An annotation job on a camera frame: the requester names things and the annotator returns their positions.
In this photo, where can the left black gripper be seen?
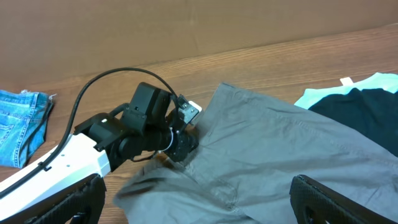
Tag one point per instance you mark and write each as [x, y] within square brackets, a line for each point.
[181, 138]

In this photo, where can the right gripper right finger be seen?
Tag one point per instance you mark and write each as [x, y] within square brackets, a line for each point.
[314, 203]

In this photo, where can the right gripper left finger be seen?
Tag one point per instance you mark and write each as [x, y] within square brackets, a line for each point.
[80, 203]

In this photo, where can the grey cotton shorts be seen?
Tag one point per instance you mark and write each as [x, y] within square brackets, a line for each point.
[251, 147]

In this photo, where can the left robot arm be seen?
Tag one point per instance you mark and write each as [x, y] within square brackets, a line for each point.
[98, 145]

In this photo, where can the black t-shirt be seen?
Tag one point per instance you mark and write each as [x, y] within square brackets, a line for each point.
[371, 112]

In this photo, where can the folded blue denim jeans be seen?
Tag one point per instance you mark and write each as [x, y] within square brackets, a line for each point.
[24, 119]

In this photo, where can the light blue t-shirt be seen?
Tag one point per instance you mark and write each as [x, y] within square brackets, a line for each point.
[385, 81]

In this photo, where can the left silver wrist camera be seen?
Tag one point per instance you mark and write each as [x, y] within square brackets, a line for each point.
[189, 111]

